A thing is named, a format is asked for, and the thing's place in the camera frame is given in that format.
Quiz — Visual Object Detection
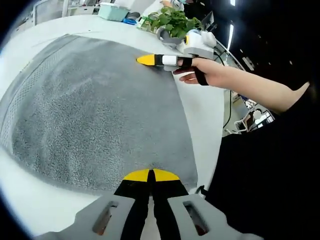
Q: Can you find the white table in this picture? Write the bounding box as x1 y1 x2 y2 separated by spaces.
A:
0 13 226 240

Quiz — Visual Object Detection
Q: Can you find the light blue storage box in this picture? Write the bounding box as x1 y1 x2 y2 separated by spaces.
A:
98 1 131 22

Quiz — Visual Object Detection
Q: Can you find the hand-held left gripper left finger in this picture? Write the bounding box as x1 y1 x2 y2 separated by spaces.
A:
34 168 151 240

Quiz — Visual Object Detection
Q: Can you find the grey towel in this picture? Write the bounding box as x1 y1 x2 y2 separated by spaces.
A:
0 34 199 196

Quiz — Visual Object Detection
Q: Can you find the person's black clothing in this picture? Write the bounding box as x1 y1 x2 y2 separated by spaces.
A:
207 82 320 240

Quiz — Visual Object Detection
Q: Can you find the green white carton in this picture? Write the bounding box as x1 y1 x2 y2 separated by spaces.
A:
136 15 154 32

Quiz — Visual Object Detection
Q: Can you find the black cable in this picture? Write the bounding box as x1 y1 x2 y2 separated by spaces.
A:
214 53 233 129

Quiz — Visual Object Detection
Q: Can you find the person's right hand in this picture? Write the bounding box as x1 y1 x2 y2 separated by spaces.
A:
172 56 222 88

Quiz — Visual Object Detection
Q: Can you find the green potted plant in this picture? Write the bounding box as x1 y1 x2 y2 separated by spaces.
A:
147 6 204 38

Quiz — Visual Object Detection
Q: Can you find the grey plant pot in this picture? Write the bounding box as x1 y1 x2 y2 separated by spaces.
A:
156 26 187 50

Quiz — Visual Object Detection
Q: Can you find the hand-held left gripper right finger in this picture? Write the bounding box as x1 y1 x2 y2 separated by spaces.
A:
152 168 264 240

